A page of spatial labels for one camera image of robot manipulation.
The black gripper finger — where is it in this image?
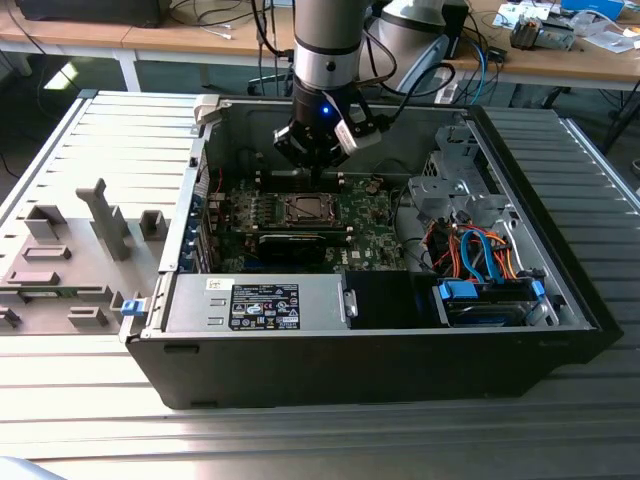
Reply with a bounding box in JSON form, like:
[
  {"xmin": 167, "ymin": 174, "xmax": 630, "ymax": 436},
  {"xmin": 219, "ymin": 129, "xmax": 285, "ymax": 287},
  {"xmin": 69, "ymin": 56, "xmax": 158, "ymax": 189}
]
[
  {"xmin": 272, "ymin": 121, "xmax": 322, "ymax": 190},
  {"xmin": 319, "ymin": 132, "xmax": 351, "ymax": 191}
]

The silver CPU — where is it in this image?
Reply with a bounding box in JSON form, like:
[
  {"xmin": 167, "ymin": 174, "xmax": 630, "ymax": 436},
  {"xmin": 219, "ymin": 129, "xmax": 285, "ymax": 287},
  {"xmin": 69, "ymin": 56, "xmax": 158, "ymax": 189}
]
[{"xmin": 294, "ymin": 196, "xmax": 334, "ymax": 220}]

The metal socket cover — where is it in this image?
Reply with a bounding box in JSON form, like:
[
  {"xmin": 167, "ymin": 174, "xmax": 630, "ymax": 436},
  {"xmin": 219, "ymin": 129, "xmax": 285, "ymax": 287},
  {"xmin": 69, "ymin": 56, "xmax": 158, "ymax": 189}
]
[{"xmin": 283, "ymin": 191, "xmax": 344, "ymax": 226}]

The CPU socket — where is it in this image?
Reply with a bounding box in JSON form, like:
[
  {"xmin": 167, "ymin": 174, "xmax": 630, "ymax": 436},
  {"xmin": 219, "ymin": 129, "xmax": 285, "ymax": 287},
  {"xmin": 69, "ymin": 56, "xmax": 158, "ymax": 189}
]
[{"xmin": 281, "ymin": 189, "xmax": 346, "ymax": 227}]

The green motherboard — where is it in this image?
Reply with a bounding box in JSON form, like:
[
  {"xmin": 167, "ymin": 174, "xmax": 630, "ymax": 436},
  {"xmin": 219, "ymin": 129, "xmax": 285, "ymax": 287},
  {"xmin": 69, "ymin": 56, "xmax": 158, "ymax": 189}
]
[{"xmin": 204, "ymin": 172, "xmax": 412, "ymax": 274}]

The black graphics card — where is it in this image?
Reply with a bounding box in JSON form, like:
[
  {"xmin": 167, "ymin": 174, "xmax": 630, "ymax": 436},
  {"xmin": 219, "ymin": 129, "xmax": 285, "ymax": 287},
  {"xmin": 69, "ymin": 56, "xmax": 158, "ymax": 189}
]
[{"xmin": 256, "ymin": 230, "xmax": 330, "ymax": 266}]

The metal drive cage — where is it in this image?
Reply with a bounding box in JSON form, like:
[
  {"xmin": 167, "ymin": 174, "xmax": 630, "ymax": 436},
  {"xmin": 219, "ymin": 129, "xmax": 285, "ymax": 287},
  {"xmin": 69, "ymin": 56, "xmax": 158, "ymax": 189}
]
[{"xmin": 406, "ymin": 123, "xmax": 515, "ymax": 227}]

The pale blue teach pendant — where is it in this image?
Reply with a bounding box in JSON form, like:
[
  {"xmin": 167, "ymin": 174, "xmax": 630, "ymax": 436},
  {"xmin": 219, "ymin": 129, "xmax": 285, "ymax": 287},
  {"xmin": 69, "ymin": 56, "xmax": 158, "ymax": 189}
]
[{"xmin": 396, "ymin": 33, "xmax": 451, "ymax": 95}]

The black plastic shroud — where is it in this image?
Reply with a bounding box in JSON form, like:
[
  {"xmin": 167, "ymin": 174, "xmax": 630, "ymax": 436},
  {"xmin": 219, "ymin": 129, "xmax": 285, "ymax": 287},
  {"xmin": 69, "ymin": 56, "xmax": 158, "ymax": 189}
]
[{"xmin": 344, "ymin": 269, "xmax": 417, "ymax": 331}]

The black speaker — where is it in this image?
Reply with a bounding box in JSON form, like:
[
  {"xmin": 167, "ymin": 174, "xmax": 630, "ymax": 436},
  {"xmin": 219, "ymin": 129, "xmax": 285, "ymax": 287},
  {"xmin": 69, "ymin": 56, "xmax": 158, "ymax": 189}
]
[{"xmin": 443, "ymin": 0, "xmax": 470, "ymax": 60}]

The grey power supply unit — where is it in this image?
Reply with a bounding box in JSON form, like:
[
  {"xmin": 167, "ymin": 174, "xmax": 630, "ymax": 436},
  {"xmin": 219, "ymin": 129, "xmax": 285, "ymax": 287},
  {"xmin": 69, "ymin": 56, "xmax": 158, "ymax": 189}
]
[{"xmin": 160, "ymin": 273, "xmax": 347, "ymax": 333}]

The black PC case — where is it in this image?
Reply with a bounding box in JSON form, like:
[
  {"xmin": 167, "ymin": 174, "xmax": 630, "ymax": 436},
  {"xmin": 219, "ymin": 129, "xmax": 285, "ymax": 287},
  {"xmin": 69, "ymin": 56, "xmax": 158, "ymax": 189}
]
[{"xmin": 118, "ymin": 94, "xmax": 625, "ymax": 412}]

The hard disk in blue carrier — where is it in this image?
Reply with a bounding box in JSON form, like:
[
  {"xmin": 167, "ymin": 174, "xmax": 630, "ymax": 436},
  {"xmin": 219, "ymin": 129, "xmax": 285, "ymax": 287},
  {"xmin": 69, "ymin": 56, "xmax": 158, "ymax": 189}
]
[{"xmin": 432, "ymin": 278, "xmax": 547, "ymax": 330}]

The wooden desk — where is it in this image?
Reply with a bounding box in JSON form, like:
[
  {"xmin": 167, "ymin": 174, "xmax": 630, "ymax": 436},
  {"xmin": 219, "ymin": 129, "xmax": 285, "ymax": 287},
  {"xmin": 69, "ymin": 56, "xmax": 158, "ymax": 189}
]
[
  {"xmin": 439, "ymin": 0, "xmax": 640, "ymax": 109},
  {"xmin": 0, "ymin": 0, "xmax": 297, "ymax": 94}
]

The grey parts rack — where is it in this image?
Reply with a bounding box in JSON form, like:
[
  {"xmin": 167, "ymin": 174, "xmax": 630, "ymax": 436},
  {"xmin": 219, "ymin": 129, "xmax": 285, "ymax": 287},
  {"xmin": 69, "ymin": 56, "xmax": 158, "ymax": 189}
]
[{"xmin": 0, "ymin": 178, "xmax": 174, "ymax": 336}]

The grey metal device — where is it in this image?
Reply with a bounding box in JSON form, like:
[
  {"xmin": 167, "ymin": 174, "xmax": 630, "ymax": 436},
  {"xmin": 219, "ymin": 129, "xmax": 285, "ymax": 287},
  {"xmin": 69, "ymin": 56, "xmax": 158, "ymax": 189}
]
[{"xmin": 508, "ymin": 14, "xmax": 577, "ymax": 51}]

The black box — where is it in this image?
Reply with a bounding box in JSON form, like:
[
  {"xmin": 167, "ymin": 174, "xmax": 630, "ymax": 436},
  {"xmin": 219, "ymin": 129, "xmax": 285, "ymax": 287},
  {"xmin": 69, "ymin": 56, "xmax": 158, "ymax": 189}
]
[{"xmin": 14, "ymin": 0, "xmax": 166, "ymax": 27}]

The green RAM stick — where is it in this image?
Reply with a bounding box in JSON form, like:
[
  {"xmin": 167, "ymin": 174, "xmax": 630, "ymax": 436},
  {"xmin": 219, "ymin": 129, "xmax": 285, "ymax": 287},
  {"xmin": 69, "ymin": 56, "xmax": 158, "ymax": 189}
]
[{"xmin": 19, "ymin": 288, "xmax": 66, "ymax": 302}]

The blue cardboard box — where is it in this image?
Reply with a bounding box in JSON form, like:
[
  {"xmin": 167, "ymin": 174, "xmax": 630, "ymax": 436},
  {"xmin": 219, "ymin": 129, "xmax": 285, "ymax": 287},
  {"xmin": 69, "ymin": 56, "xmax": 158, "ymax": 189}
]
[{"xmin": 559, "ymin": 0, "xmax": 626, "ymax": 20}]

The blue rounded object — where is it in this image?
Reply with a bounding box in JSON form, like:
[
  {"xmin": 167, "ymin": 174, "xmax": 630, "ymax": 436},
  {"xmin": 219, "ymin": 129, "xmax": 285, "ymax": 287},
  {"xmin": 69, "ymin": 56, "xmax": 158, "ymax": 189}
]
[{"xmin": 0, "ymin": 453, "xmax": 69, "ymax": 480}]

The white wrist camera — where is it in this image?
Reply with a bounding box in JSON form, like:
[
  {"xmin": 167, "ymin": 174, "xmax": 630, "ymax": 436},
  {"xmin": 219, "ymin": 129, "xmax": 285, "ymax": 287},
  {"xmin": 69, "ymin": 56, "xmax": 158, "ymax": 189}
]
[{"xmin": 332, "ymin": 102, "xmax": 384, "ymax": 152}]

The thin red wire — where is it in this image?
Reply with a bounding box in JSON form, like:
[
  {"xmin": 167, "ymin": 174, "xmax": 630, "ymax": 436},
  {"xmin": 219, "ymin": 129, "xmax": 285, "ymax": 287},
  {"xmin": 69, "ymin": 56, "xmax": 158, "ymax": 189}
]
[{"xmin": 217, "ymin": 167, "xmax": 229, "ymax": 221}]

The black camera cable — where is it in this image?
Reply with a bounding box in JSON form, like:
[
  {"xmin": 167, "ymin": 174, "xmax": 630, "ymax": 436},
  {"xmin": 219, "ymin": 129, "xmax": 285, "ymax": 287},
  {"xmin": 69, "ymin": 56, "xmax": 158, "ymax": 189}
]
[{"xmin": 378, "ymin": 61, "xmax": 457, "ymax": 129}]

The blue flat wire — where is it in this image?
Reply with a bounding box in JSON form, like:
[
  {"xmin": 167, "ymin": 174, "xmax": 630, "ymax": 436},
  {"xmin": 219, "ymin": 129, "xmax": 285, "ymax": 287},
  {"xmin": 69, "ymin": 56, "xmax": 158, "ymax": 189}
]
[
  {"xmin": 458, "ymin": 229, "xmax": 482, "ymax": 280},
  {"xmin": 474, "ymin": 232, "xmax": 504, "ymax": 286}
]

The blue round cable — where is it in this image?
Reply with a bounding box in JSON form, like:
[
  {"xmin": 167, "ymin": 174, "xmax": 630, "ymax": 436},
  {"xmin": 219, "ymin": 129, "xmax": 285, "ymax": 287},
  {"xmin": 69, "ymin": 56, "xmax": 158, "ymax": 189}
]
[{"xmin": 472, "ymin": 42, "xmax": 494, "ymax": 104}]

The orange wire bundle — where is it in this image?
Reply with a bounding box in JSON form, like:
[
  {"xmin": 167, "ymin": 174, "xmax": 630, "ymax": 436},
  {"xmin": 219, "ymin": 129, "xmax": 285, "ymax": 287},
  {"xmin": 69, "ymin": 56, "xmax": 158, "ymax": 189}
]
[{"xmin": 428, "ymin": 222, "xmax": 522, "ymax": 282}]

